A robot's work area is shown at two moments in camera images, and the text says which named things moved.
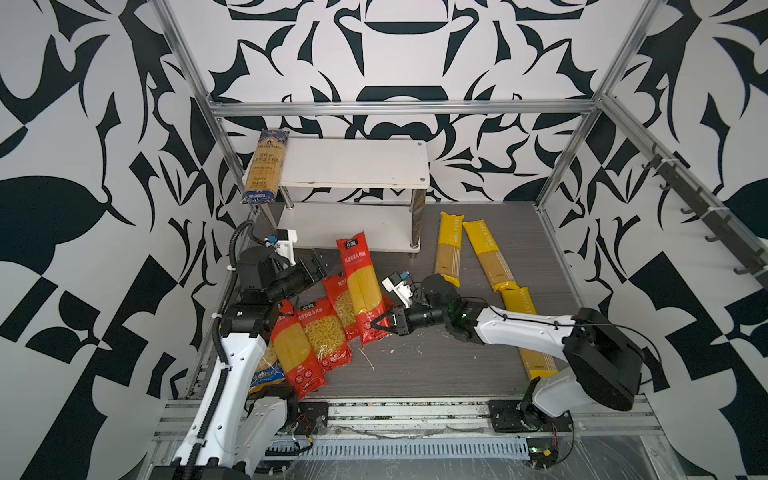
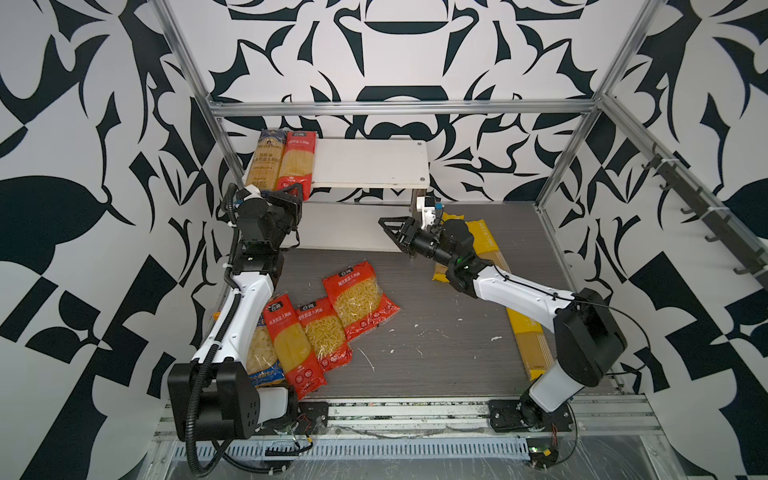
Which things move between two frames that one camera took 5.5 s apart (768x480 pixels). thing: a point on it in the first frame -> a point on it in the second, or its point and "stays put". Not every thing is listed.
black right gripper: [389, 328] -> [409, 239]
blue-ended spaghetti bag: [265, 166] stays put
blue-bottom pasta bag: [269, 372] stays put
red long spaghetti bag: [364, 292] -> [297, 163]
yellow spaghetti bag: [498, 272] stays put
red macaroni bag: [325, 330] stays put
